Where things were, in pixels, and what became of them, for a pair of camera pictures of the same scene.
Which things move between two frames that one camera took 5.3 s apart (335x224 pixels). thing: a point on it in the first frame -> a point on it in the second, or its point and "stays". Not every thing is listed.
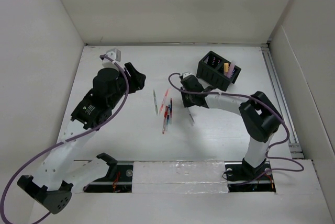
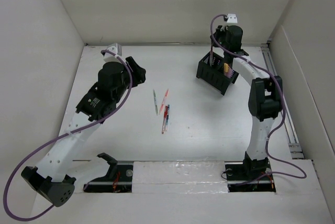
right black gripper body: [188, 99] -> [220, 36]
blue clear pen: [168, 116] stays
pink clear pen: [162, 104] stays
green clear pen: [155, 101] stays
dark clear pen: [191, 118] -> [211, 56]
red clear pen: [166, 115] stays
